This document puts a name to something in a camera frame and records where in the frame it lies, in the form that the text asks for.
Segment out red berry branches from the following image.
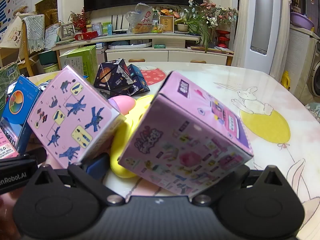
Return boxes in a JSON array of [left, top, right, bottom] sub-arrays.
[[70, 8, 88, 32]]

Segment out white paper sheets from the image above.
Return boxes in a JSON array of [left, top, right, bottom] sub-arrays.
[[44, 23, 62, 47]]

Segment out blue box round logo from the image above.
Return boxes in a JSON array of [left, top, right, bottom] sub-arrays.
[[0, 75, 43, 155]]

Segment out white washing machine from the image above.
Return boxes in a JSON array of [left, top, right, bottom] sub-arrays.
[[290, 27, 320, 105]]

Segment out wooden chair quilted cover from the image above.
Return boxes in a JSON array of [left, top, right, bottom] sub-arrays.
[[19, 14, 47, 64]]

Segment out beige printed cloth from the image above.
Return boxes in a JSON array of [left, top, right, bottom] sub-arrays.
[[0, 17, 23, 48]]

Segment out light green white carton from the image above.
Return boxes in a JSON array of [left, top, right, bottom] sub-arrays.
[[59, 45, 98, 82]]

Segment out red tin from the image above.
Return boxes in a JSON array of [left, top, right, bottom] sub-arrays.
[[74, 31, 99, 41]]

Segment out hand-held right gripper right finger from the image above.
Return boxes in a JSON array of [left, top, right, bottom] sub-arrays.
[[191, 164, 294, 207]]

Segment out pink white flower bouquet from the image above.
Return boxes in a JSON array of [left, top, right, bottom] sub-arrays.
[[187, 0, 239, 28]]

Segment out white television cabinet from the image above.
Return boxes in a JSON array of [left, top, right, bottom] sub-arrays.
[[51, 33, 234, 67]]

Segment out purple basin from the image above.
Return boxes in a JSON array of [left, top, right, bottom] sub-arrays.
[[290, 12, 315, 29]]

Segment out clear plastic snack bag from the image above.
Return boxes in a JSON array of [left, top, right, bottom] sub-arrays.
[[125, 3, 154, 35]]

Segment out red stand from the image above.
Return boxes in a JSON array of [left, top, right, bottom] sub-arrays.
[[215, 29, 230, 48]]

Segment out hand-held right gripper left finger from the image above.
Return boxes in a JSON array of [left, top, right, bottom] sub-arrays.
[[24, 152, 124, 207]]

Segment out light green trash bin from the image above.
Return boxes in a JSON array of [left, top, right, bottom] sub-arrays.
[[42, 64, 60, 75]]

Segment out potted green plant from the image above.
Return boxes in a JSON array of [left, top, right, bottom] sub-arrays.
[[176, 12, 213, 53]]

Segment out wall poster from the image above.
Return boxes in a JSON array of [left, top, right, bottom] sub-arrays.
[[0, 0, 34, 34]]

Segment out pink packet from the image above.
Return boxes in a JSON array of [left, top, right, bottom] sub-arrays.
[[0, 127, 20, 160]]

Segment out yellow and pink plastic toy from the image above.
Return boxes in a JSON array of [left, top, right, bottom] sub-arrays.
[[107, 94, 157, 178]]

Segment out framed certificate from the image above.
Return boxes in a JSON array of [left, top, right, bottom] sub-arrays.
[[159, 15, 175, 33]]

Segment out pink box blue robot print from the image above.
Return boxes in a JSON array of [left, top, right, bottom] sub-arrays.
[[27, 64, 120, 170]]

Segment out pink box purple print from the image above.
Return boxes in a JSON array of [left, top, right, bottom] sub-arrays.
[[117, 70, 254, 197]]

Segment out yellow bottle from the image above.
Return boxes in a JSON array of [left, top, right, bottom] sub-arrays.
[[281, 71, 292, 90]]

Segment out white tower air conditioner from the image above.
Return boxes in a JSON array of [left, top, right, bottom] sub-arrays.
[[235, 0, 290, 75]]

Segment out dark green storage box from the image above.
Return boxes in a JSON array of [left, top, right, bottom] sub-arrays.
[[38, 49, 59, 65]]

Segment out dark blue folding cube puzzle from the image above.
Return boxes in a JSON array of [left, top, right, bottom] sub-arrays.
[[94, 58, 150, 100]]

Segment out glass jug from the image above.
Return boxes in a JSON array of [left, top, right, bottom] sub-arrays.
[[58, 21, 76, 42]]

